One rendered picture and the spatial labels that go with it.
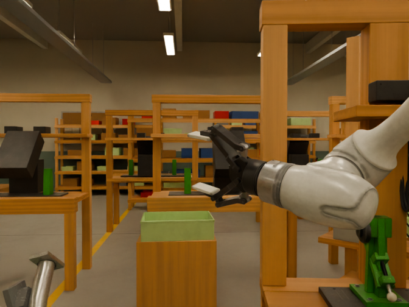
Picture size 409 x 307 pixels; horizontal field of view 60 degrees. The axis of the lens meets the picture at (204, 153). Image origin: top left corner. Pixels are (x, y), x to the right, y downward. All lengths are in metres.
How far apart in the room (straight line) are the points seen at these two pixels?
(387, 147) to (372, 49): 0.77
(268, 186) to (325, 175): 0.11
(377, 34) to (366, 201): 0.94
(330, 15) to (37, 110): 10.84
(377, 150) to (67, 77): 11.16
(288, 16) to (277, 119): 0.38
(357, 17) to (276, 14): 0.29
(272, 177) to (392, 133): 0.23
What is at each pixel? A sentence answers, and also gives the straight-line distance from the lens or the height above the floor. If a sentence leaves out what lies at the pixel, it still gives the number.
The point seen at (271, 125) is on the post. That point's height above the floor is 1.48.
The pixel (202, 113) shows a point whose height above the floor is 2.13.
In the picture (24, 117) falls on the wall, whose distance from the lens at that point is 11.93.
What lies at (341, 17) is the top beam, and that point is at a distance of 1.47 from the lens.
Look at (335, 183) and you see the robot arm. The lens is 0.64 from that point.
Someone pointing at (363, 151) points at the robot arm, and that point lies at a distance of 0.74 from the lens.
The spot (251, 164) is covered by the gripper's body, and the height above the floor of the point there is 1.37.
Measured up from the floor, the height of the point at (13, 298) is 1.14.
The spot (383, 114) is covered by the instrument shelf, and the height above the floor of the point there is 1.51.
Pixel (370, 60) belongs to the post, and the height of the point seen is 1.71.
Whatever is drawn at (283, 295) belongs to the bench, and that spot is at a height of 0.88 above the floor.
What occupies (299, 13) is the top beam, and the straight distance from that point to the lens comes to 1.44.
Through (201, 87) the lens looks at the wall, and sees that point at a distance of 11.09.
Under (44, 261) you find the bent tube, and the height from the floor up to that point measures 1.19.
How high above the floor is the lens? 1.40
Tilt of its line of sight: 1 degrees down
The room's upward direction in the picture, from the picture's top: straight up
